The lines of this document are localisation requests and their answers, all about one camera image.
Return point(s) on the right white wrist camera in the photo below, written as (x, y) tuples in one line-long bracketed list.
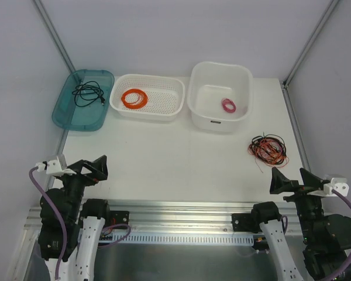
[(336, 183)]

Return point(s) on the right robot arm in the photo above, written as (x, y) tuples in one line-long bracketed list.
[(327, 238)]

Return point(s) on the teal transparent plastic tray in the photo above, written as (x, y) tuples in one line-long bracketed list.
[(84, 100)]

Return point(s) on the left aluminium frame post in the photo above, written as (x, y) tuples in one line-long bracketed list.
[(41, 9)]

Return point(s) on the white perforated plastic basket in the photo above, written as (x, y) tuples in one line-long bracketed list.
[(150, 98)]

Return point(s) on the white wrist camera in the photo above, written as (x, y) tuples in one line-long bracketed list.
[(336, 183), (55, 166)]

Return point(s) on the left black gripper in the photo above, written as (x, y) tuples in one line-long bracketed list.
[(76, 174)]

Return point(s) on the aluminium frame post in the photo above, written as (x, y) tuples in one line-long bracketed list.
[(41, 9), (326, 15)]

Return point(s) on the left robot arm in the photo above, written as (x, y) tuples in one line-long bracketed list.
[(71, 227)]

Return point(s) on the white slotted cable duct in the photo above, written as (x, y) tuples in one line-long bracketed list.
[(224, 239)]

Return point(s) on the right aluminium frame post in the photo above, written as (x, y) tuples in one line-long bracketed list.
[(326, 15)]

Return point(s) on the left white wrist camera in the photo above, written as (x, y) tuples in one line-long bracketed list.
[(55, 166)]

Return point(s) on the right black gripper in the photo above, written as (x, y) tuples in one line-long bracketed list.
[(298, 191)]

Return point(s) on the white plastic tub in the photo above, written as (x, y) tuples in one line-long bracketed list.
[(220, 96)]

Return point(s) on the aluminium mounting rail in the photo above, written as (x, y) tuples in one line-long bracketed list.
[(180, 217)]

